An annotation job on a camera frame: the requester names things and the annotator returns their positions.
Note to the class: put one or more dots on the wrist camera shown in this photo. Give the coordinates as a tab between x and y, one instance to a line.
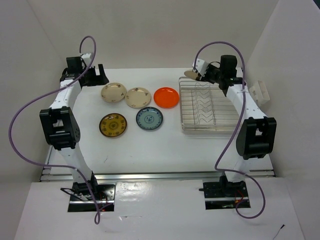
87	57
199	63

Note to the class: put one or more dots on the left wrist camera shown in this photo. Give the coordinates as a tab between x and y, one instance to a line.
87	57

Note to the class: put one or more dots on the cream floral plate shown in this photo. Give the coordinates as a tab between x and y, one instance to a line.
138	97
113	92

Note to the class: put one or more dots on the aluminium rail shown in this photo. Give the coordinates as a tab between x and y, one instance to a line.
134	177

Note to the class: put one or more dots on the blue white patterned plate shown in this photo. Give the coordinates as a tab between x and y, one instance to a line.
149	118

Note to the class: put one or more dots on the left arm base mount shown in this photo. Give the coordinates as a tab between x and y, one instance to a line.
81	203

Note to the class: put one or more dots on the orange plate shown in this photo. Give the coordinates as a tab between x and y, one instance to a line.
166	97

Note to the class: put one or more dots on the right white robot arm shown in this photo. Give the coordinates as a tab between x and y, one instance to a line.
255	132

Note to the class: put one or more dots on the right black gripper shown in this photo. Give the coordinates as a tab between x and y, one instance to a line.
205	78

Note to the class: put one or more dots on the cream plate with dark blotch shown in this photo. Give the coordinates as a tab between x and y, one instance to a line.
192	75

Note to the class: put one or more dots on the wire dish rack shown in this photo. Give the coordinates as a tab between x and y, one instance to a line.
204	108

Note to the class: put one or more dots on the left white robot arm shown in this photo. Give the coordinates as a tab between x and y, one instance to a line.
59	124

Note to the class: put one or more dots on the white cutlery holder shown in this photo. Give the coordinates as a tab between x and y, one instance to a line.
259	93

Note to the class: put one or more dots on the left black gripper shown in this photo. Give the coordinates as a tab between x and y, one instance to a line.
98	80

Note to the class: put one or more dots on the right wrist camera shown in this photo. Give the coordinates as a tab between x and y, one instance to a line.
199	63

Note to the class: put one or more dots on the yellow patterned plate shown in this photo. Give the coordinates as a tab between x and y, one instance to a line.
113	125

